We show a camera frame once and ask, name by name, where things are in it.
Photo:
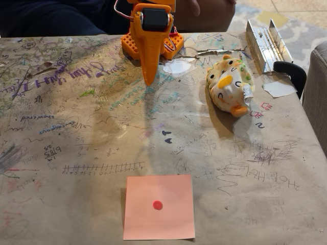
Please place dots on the orange gripper black servo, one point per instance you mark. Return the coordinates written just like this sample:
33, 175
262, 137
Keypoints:
151, 38

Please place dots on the person's bare forearm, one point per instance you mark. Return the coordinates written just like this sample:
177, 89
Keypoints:
209, 15

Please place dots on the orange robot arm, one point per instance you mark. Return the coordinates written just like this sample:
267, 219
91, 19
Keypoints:
176, 42

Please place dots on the white orange plush toy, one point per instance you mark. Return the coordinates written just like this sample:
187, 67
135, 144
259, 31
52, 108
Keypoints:
230, 84

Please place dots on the red dot sticker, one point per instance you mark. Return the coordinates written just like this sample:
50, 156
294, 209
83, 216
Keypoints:
157, 205

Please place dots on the person in dark clothing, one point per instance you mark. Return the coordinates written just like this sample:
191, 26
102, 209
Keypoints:
58, 15

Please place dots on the white paper scrap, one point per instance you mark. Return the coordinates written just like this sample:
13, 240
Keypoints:
278, 89

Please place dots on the black clamp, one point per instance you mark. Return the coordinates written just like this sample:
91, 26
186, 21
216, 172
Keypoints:
296, 74

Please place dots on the patterned grey yellow rug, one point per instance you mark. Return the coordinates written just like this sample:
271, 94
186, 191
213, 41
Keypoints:
301, 28

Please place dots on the scribbled brown paper table cover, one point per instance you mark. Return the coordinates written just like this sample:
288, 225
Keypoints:
76, 199

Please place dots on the pink sticky note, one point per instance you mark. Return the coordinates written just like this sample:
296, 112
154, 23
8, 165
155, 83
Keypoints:
143, 219

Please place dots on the grey sofa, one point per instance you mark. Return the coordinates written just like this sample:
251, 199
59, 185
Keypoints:
318, 97

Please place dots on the silver metal hinge bracket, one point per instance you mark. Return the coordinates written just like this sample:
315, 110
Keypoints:
265, 46

